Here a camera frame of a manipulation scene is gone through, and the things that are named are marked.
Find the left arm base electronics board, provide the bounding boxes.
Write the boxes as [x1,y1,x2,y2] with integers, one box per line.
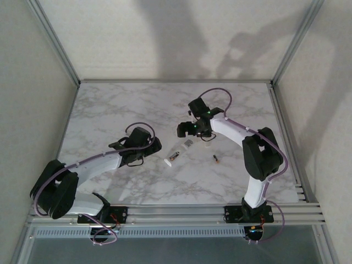
[89,224,122,244]

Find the right arm base electronics board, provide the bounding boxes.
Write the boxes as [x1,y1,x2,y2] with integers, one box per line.
[245,224,265,244]

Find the thin black left gripper cable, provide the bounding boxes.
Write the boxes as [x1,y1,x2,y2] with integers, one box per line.
[126,156,146,168]

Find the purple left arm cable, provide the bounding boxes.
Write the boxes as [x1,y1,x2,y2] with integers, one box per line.
[29,122,157,246]

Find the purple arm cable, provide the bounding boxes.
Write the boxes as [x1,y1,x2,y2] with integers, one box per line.
[197,87,289,244]
[29,122,157,246]

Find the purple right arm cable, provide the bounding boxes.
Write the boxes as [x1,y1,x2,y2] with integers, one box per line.
[197,87,289,244]

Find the aluminium frame rail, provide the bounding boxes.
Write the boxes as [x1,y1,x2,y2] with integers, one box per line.
[79,79,273,84]
[268,82,317,205]

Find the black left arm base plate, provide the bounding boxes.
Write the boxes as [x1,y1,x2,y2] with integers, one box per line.
[78,206,129,224]

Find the wide aluminium mounting rail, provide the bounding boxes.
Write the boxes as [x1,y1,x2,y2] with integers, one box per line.
[26,202,328,228]

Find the grey slotted cable duct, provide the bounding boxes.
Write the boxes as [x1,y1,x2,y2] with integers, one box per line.
[32,227,247,239]

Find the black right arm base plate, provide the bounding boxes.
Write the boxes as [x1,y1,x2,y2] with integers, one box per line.
[224,205,273,223]

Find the aluminium frame post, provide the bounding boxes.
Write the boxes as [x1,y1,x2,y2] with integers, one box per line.
[312,224,340,264]
[26,0,81,86]
[10,219,36,264]
[270,0,326,86]

